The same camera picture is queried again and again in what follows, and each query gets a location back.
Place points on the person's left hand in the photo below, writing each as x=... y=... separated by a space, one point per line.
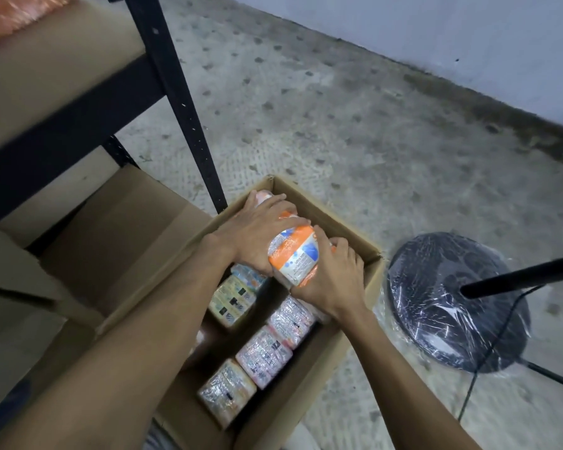
x=248 y=234

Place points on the person's right hand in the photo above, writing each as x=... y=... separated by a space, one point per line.
x=342 y=285

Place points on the person's right middle finger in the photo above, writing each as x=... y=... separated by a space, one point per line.
x=341 y=246

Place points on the person's left thumb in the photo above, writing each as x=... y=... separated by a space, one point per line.
x=262 y=268

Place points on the person's right thumb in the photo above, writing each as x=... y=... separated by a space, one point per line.
x=305 y=286

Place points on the person's left middle finger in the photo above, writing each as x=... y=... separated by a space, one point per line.
x=273 y=201

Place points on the orange white snack packet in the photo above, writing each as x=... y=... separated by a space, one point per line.
x=293 y=257

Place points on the person's left forearm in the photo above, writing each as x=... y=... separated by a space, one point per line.
x=122 y=351

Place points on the person's right forearm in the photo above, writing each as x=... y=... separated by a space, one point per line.
x=403 y=388

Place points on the open brown cardboard box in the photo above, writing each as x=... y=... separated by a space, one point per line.
x=352 y=257

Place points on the pile of clear wrapped packets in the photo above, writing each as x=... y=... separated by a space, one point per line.
x=265 y=356

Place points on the black plastic-wrapped round stand base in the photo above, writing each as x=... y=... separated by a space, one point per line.
x=431 y=299

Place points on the brown cardboard box with long flaps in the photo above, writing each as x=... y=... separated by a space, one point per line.
x=122 y=229

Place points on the black metal shelf rack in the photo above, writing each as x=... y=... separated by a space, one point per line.
x=169 y=65

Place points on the black stand pole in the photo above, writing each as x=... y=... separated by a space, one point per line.
x=520 y=275

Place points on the thin black metal rod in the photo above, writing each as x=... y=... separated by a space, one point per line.
x=551 y=373

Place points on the brown cardboard box with orange packets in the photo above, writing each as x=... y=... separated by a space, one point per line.
x=51 y=74

